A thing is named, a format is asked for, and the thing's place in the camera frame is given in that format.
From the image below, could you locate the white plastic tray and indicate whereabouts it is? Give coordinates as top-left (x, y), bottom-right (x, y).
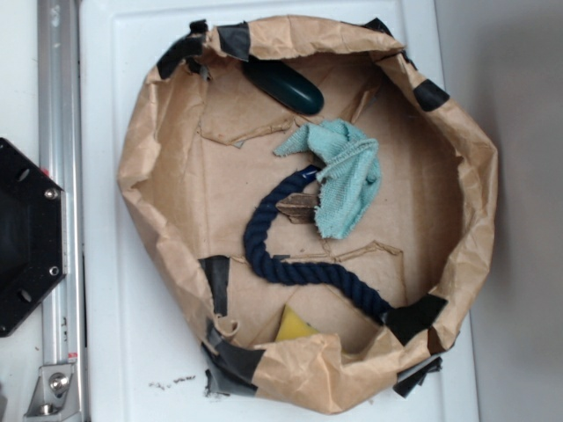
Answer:
top-left (77, 0), bottom-right (482, 422)

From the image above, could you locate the brown wooden piece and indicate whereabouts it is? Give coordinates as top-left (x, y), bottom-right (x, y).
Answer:
top-left (275, 193), bottom-right (320, 224)

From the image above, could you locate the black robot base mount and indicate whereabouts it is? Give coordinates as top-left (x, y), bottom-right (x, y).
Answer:
top-left (0, 138), bottom-right (65, 338)

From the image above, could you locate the dark navy twisted rope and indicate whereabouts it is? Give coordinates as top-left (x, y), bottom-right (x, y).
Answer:
top-left (243, 164), bottom-right (394, 326)

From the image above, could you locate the metal corner bracket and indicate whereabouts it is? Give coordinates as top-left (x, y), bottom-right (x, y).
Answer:
top-left (23, 363), bottom-right (83, 422)

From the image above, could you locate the light blue terry cloth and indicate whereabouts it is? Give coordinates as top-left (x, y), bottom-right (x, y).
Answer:
top-left (274, 119), bottom-right (382, 240)

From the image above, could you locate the aluminium extrusion rail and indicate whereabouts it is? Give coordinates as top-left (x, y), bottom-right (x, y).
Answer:
top-left (37, 1), bottom-right (87, 367)

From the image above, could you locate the yellow sponge piece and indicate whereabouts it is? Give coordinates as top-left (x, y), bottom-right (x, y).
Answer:
top-left (274, 305), bottom-right (318, 342)

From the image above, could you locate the dark green oblong case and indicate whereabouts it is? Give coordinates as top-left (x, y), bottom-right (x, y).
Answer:
top-left (242, 59), bottom-right (325, 115)

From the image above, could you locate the brown paper taped bin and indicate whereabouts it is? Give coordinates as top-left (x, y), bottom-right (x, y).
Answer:
top-left (118, 15), bottom-right (498, 414)

